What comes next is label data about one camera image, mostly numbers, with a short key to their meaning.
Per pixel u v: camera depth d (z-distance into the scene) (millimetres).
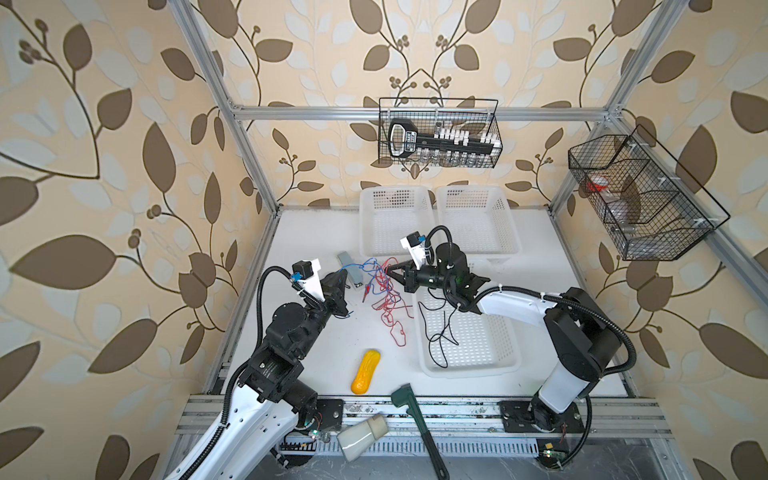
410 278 724
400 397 773
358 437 672
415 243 735
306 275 562
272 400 504
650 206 733
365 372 785
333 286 609
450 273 662
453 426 737
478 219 1153
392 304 929
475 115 911
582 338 461
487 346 864
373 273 752
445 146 844
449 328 886
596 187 820
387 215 1192
